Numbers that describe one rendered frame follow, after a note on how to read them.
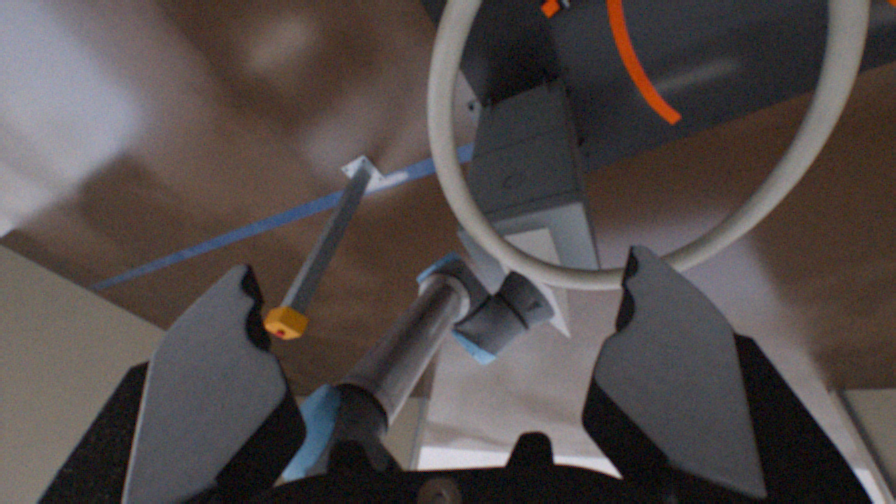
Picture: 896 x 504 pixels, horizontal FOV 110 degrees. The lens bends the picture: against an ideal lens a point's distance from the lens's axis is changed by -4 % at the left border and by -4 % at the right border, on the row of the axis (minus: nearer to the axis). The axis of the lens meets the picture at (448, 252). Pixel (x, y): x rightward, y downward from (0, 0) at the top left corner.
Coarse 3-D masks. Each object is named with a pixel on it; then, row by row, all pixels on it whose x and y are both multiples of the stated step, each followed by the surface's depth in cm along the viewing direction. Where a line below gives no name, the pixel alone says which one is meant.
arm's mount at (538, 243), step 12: (516, 240) 104; (528, 240) 102; (540, 240) 100; (528, 252) 99; (540, 252) 97; (552, 252) 101; (540, 288) 94; (552, 288) 89; (564, 288) 112; (552, 300) 92; (564, 300) 107; (564, 312) 102; (564, 324) 99
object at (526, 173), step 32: (544, 96) 143; (480, 128) 151; (512, 128) 137; (544, 128) 126; (480, 160) 132; (512, 160) 122; (544, 160) 113; (576, 160) 112; (480, 192) 118; (512, 192) 110; (544, 192) 102; (576, 192) 96; (512, 224) 103; (544, 224) 101; (576, 224) 99; (480, 256) 117; (576, 256) 109
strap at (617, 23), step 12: (612, 0) 122; (888, 0) 108; (612, 12) 125; (612, 24) 128; (624, 36) 130; (624, 48) 133; (624, 60) 136; (636, 60) 136; (636, 72) 139; (636, 84) 143; (648, 84) 142; (648, 96) 145; (660, 108) 148; (672, 120) 151
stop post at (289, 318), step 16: (368, 160) 197; (352, 176) 202; (368, 176) 202; (352, 192) 187; (336, 208) 181; (352, 208) 184; (336, 224) 171; (320, 240) 165; (336, 240) 169; (320, 256) 158; (304, 272) 151; (320, 272) 155; (304, 288) 146; (288, 304) 139; (304, 304) 144; (272, 320) 134; (288, 320) 134; (304, 320) 140; (288, 336) 140
